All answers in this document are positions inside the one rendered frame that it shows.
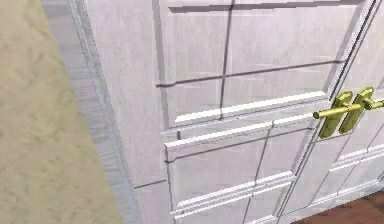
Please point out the white panelled room door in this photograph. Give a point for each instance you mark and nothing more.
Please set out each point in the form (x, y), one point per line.
(206, 100)
(360, 156)

